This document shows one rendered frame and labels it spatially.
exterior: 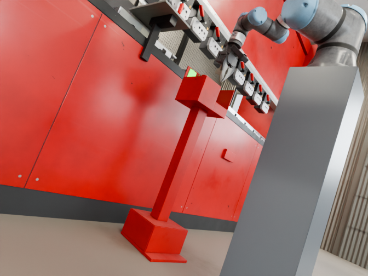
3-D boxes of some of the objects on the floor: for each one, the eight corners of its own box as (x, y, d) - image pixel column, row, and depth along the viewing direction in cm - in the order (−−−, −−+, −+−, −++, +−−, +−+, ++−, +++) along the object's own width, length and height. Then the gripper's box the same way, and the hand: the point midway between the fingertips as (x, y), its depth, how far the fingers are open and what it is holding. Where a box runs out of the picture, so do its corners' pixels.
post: (125, 189, 236) (199, 5, 260) (122, 188, 240) (195, 5, 263) (129, 190, 240) (201, 8, 264) (126, 188, 243) (197, 9, 267)
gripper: (232, 49, 133) (216, 85, 132) (222, 39, 127) (205, 76, 126) (245, 48, 126) (228, 86, 125) (235, 37, 120) (217, 78, 120)
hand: (222, 79), depth 124 cm, fingers closed
